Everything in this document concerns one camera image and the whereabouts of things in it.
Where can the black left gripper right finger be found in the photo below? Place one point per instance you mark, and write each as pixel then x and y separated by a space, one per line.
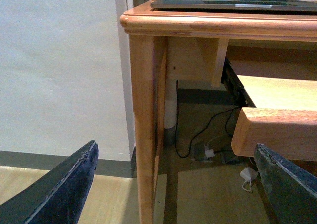
pixel 291 190

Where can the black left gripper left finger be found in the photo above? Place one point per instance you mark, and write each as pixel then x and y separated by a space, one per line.
pixel 59 196

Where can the wooden keyboard drawer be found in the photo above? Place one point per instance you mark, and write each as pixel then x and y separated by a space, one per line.
pixel 278 107

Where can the white plug adapter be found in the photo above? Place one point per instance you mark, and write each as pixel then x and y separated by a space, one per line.
pixel 209 153

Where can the grey power strip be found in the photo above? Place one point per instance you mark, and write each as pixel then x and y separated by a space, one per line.
pixel 198 154

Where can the white pipe with grey base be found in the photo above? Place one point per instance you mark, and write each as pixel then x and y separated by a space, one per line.
pixel 170 116

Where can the wooden desk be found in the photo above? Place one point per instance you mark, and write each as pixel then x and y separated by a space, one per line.
pixel 155 37

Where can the white charger with cord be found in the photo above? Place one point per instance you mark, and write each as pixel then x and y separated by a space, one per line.
pixel 248 174

